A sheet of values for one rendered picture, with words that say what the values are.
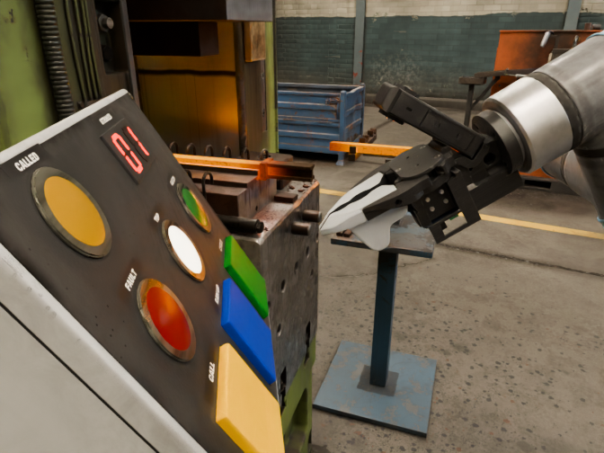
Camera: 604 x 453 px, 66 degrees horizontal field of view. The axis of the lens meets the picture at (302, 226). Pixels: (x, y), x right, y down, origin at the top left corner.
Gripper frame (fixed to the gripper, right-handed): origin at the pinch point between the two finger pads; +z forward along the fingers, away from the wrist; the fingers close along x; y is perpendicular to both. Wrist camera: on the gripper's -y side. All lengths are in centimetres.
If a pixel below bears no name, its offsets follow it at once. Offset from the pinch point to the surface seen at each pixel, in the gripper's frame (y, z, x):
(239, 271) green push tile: -1.3, 10.3, -3.0
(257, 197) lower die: 7.5, 11.4, 43.5
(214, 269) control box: -4.5, 11.0, -6.6
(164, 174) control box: -13.3, 11.0, -1.3
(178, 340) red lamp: -7.7, 10.7, -21.3
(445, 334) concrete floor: 131, -13, 119
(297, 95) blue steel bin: 60, -21, 429
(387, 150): 27, -21, 80
